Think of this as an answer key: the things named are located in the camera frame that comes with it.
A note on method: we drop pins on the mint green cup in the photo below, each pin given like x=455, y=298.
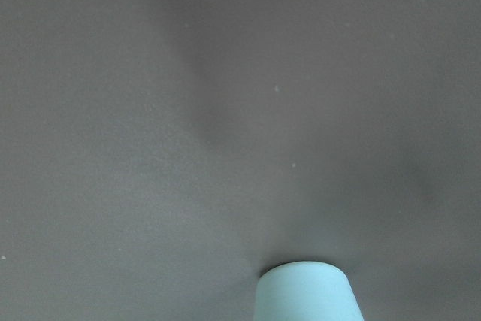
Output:
x=305, y=291

